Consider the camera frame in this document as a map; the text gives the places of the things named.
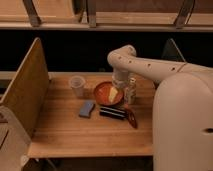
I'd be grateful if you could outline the blue sponge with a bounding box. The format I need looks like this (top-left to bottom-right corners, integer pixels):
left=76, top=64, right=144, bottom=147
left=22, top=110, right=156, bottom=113
left=79, top=100, right=95, bottom=118

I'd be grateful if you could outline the left metal bracket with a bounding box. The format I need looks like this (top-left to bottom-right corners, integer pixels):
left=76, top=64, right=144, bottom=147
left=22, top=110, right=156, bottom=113
left=22, top=0, right=41, bottom=27

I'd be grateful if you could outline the wooden shelf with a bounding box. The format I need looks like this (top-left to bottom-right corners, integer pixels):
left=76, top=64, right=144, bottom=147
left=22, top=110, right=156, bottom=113
left=0, top=0, right=213, bottom=32

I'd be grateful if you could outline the right dark side panel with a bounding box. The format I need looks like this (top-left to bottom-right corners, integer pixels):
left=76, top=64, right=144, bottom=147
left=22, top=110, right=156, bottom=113
left=161, top=38, right=185, bottom=62

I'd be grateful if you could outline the clear plastic cup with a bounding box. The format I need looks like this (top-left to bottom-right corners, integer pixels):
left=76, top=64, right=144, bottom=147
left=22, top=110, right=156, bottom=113
left=69, top=75, right=86, bottom=98

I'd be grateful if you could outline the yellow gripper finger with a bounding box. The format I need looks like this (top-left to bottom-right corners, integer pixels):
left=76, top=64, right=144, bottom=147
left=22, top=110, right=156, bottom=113
left=108, top=87, right=118, bottom=102

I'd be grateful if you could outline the red ceramic bowl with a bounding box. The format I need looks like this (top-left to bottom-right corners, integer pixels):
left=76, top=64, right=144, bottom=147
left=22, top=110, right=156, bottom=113
left=93, top=81, right=124, bottom=106

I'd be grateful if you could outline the middle metal bracket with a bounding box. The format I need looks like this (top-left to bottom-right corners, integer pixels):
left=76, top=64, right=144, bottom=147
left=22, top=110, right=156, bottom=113
left=86, top=0, right=96, bottom=28

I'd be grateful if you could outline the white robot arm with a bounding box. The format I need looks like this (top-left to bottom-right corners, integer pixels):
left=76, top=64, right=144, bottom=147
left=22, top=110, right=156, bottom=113
left=107, top=45, right=213, bottom=171

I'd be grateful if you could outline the left wooden side panel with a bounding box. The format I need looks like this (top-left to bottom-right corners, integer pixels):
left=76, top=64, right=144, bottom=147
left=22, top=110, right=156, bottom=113
left=0, top=38, right=49, bottom=141

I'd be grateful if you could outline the right metal bracket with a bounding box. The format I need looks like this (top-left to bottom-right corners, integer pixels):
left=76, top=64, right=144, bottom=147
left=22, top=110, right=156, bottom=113
left=174, top=0, right=195, bottom=29

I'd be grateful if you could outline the metal bracket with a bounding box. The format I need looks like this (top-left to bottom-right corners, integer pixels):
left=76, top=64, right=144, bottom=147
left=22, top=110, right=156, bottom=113
left=174, top=0, right=195, bottom=29
left=22, top=0, right=41, bottom=27
left=86, top=0, right=96, bottom=28

